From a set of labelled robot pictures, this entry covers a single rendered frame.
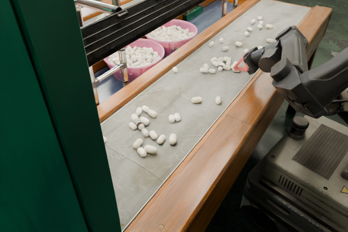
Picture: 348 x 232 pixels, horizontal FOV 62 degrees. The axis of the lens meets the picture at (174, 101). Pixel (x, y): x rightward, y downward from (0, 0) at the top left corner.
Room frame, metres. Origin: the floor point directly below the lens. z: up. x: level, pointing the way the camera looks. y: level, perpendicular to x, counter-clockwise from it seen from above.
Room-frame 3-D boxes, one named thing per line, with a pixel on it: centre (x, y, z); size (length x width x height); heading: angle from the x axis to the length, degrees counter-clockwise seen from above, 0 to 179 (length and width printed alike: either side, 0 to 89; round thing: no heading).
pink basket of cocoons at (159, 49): (1.12, 0.17, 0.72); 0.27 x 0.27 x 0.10
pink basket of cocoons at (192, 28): (1.35, 0.02, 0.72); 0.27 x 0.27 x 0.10
